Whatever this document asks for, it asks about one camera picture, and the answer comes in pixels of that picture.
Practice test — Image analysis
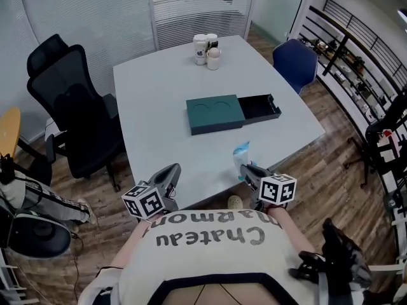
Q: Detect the round wooden side table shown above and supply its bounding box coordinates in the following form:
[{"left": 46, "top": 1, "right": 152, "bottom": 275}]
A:
[{"left": 0, "top": 106, "right": 53, "bottom": 187}]

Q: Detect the black high-back office chair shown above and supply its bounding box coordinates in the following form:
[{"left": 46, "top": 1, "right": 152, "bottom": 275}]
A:
[{"left": 346, "top": 89, "right": 407, "bottom": 189}]

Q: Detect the person's right forearm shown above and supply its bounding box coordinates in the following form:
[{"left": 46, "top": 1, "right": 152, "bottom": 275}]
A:
[{"left": 270, "top": 205, "right": 319, "bottom": 257}]

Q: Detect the black rounded seat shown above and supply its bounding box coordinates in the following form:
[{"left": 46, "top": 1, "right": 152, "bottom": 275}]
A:
[{"left": 0, "top": 210, "right": 71, "bottom": 260}]

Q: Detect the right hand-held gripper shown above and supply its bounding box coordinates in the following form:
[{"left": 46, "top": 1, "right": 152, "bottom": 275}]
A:
[{"left": 238, "top": 165, "right": 298, "bottom": 211}]

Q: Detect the black mesh office chair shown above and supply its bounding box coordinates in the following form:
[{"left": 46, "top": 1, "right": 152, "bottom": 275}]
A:
[{"left": 26, "top": 33, "right": 128, "bottom": 193}]

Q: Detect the dark green sliding drawer box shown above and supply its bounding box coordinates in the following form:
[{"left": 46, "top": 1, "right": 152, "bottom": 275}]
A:
[{"left": 186, "top": 93, "right": 283, "bottom": 136}]

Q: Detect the person's left forearm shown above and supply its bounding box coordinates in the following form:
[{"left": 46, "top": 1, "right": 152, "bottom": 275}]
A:
[{"left": 111, "top": 217, "right": 153, "bottom": 268}]

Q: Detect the black floor cable with plug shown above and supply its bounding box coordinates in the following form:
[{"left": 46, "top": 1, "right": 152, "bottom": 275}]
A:
[{"left": 71, "top": 232, "right": 85, "bottom": 301}]

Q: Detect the beige clog shoe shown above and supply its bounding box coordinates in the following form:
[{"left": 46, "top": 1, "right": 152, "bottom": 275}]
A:
[{"left": 227, "top": 194, "right": 245, "bottom": 209}]

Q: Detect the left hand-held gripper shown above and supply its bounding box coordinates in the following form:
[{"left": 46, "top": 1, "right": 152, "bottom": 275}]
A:
[{"left": 121, "top": 163, "right": 182, "bottom": 219}]

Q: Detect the black waist-mounted device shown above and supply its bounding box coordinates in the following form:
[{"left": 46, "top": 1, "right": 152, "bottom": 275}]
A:
[{"left": 288, "top": 217, "right": 373, "bottom": 290}]

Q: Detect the black metal railing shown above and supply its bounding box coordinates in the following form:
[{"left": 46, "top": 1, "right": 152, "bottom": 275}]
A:
[{"left": 307, "top": 0, "right": 407, "bottom": 95}]

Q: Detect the white pink bag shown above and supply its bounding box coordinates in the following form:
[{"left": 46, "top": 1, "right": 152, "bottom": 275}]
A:
[{"left": 378, "top": 128, "right": 401, "bottom": 163}]

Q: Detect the small beige bottle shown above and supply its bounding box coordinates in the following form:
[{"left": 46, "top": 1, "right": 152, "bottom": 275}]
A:
[{"left": 206, "top": 47, "right": 221, "bottom": 71}]

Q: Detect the white shelf with assorted items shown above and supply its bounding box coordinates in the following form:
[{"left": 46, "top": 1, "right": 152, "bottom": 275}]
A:
[{"left": 298, "top": 33, "right": 401, "bottom": 123}]

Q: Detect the white knit printed shirt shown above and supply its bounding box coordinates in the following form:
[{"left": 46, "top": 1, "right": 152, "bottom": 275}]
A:
[{"left": 119, "top": 207, "right": 319, "bottom": 305}]

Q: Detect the blue shell chair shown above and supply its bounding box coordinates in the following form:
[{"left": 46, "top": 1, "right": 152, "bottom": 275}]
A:
[{"left": 272, "top": 38, "right": 319, "bottom": 95}]

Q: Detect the light blue plastic packet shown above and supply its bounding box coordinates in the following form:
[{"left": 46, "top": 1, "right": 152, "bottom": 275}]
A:
[{"left": 231, "top": 140, "right": 252, "bottom": 181}]

